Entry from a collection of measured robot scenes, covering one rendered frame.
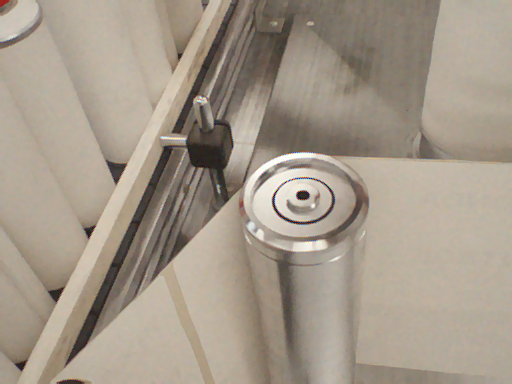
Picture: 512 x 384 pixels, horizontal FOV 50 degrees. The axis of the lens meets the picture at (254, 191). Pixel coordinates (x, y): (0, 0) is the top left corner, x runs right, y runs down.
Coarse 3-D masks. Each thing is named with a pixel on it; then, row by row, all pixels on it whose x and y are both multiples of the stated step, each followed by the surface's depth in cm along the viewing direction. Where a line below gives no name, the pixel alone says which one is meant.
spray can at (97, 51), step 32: (64, 0) 34; (96, 0) 34; (64, 32) 35; (96, 32) 36; (128, 32) 39; (64, 64) 38; (96, 64) 37; (128, 64) 39; (96, 96) 39; (128, 96) 40; (96, 128) 42; (128, 128) 42; (128, 160) 44
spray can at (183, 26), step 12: (168, 0) 50; (180, 0) 50; (192, 0) 51; (168, 12) 51; (180, 12) 51; (192, 12) 51; (180, 24) 52; (192, 24) 52; (180, 36) 52; (180, 48) 53
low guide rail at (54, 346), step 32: (224, 0) 55; (192, 64) 48; (160, 128) 42; (128, 192) 38; (128, 224) 38; (96, 256) 34; (64, 288) 33; (96, 288) 35; (64, 320) 32; (32, 352) 30; (64, 352) 32
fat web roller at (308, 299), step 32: (288, 160) 17; (320, 160) 17; (256, 192) 16; (288, 192) 16; (320, 192) 16; (352, 192) 16; (256, 224) 15; (288, 224) 15; (320, 224) 15; (352, 224) 15; (256, 256) 16; (288, 256) 15; (320, 256) 15; (352, 256) 16; (256, 288) 18; (288, 288) 16; (320, 288) 16; (352, 288) 17; (288, 320) 18; (320, 320) 17; (352, 320) 19; (288, 352) 20; (320, 352) 19; (352, 352) 21
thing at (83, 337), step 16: (208, 0) 61; (224, 32) 59; (208, 64) 53; (192, 96) 50; (176, 128) 47; (160, 160) 45; (112, 176) 44; (160, 176) 45; (144, 192) 43; (144, 208) 42; (128, 240) 39; (112, 272) 38; (96, 304) 36; (96, 320) 37; (80, 336) 35
